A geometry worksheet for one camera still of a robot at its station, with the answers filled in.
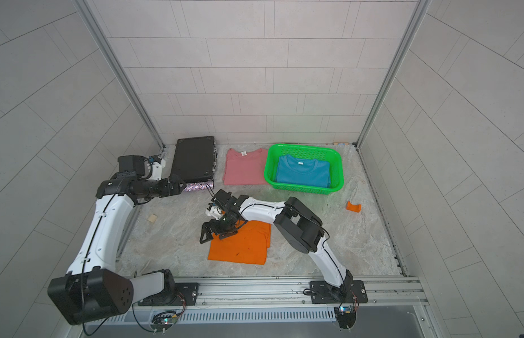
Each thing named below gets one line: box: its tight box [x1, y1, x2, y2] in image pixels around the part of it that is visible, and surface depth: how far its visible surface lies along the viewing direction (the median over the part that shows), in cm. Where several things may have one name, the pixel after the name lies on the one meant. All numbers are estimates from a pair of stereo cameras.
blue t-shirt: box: [276, 154, 332, 189], surface depth 107 cm
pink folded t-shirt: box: [222, 147, 268, 186], surface depth 107 cm
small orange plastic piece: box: [345, 200, 363, 213], surface depth 93 cm
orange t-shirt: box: [207, 220, 272, 266], surface depth 82 cm
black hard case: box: [169, 135, 218, 184], surface depth 113 cm
